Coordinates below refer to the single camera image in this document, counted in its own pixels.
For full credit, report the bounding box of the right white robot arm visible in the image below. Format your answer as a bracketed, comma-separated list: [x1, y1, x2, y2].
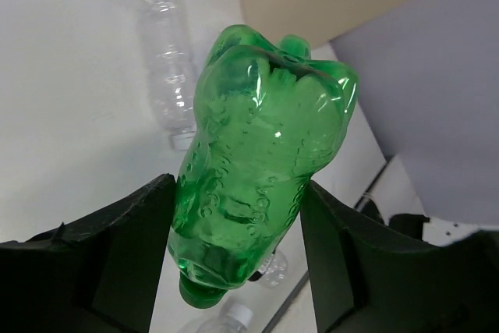
[355, 193, 476, 246]

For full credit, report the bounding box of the large clear front bottle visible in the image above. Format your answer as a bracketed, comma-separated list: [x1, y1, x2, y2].
[178, 296, 254, 333]

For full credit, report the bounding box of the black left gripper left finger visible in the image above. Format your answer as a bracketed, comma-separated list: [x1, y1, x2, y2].
[1, 174, 175, 332]

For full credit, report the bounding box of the small black label bottle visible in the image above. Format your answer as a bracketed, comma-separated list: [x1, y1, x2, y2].
[248, 249, 288, 289]

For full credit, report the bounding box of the green plastic bottle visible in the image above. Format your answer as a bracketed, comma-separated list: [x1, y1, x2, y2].
[168, 25, 358, 309]

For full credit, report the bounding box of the clear ribbed plastic bottle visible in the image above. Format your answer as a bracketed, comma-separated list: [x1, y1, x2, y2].
[138, 0, 196, 151]

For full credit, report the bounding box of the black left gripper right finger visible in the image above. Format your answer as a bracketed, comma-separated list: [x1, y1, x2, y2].
[301, 182, 498, 332]

